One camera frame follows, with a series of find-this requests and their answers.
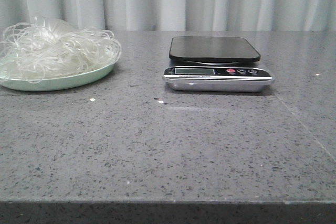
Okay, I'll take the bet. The white pleated curtain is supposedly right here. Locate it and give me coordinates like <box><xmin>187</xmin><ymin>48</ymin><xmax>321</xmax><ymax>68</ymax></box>
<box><xmin>1</xmin><ymin>0</ymin><xmax>335</xmax><ymax>31</ymax></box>

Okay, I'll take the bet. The white vermicelli noodle bundle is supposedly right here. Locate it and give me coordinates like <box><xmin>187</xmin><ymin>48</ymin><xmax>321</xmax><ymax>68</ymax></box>
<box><xmin>1</xmin><ymin>17</ymin><xmax>122</xmax><ymax>83</ymax></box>

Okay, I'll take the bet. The silver black kitchen scale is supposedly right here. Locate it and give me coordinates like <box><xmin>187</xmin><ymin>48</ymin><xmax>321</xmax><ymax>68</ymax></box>
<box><xmin>163</xmin><ymin>36</ymin><xmax>275</xmax><ymax>92</ymax></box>

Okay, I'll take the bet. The light green round plate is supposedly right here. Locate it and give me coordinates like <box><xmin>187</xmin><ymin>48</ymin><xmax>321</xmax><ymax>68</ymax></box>
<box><xmin>1</xmin><ymin>64</ymin><xmax>114</xmax><ymax>92</ymax></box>

